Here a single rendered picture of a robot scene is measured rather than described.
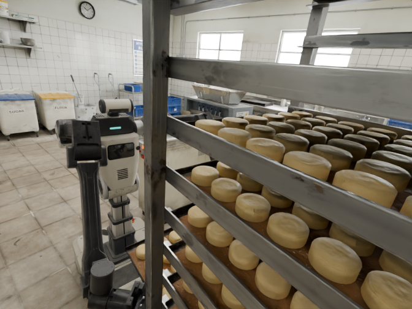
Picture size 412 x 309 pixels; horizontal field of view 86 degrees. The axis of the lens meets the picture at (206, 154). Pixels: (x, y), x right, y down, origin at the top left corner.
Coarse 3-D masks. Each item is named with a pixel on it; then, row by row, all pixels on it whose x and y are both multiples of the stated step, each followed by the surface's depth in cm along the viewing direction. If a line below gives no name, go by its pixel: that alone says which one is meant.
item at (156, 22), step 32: (160, 0) 29; (160, 32) 31; (160, 64) 32; (160, 96) 34; (160, 128) 36; (160, 160) 38; (160, 192) 41; (160, 224) 44; (160, 256) 47; (160, 288) 50
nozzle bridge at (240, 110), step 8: (192, 96) 253; (184, 104) 253; (192, 104) 256; (200, 104) 246; (208, 104) 237; (216, 104) 217; (224, 104) 220; (240, 104) 230; (192, 112) 262; (200, 112) 241; (224, 112) 223; (232, 112) 205; (240, 112) 213; (248, 112) 223
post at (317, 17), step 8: (320, 8) 54; (328, 8) 55; (312, 16) 56; (320, 16) 54; (312, 24) 56; (320, 24) 55; (312, 32) 56; (320, 32) 56; (304, 48) 58; (312, 48) 57; (304, 56) 59; (312, 56) 58; (296, 104) 63
